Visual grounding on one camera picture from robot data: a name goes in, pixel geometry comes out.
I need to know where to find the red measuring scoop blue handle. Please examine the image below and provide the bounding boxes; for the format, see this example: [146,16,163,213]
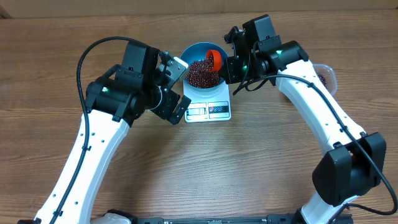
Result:
[206,49,223,72]

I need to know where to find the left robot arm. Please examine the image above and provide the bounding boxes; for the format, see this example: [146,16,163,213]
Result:
[30,39,191,223]

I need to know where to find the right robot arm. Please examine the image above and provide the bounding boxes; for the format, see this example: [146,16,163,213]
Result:
[219,15,386,223]

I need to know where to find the red beans in bowl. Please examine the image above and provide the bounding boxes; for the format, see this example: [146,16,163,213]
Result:
[186,58,220,88]

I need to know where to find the white digital kitchen scale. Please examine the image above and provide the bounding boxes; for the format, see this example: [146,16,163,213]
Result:
[183,78,232,123]

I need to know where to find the blue plastic bowl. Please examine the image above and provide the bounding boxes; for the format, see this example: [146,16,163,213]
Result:
[181,42,228,91]

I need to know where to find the red beans in container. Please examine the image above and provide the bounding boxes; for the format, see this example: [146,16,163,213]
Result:
[317,74,327,88]

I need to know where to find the clear plastic container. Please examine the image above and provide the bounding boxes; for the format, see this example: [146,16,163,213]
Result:
[313,63,338,96]

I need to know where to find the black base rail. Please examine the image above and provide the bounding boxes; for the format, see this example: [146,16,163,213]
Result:
[132,214,294,224]

